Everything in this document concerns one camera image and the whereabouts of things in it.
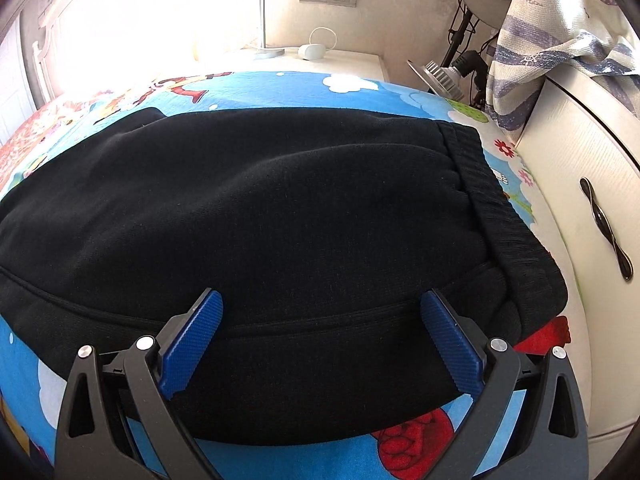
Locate white nightstand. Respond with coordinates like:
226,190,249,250
200,46,391,83

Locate blue cartoon printed bed sheet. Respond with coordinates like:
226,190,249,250
0,69,568,480

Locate dark metal cabinet handle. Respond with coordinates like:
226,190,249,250
579,177,634,281

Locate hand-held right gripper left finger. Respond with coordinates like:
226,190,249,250
54,287,224,480

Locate small silver spot lamp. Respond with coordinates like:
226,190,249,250
406,51,488,96

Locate white wardrobe door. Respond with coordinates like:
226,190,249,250
0,12,38,146

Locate white cabinet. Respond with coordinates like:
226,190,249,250
515,62,640,443

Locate orange floral quilt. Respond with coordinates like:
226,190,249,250
0,87,146,196

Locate white charger with cable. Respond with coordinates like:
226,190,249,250
298,27,337,61

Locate black pants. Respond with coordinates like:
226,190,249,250
0,106,569,447

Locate white headboard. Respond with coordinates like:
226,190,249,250
31,0,166,106

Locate striped white blue cloth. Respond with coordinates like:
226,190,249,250
486,0,640,138

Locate silver floor lamp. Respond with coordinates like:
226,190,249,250
252,0,285,58

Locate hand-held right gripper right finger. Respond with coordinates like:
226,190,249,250
420,287,590,480

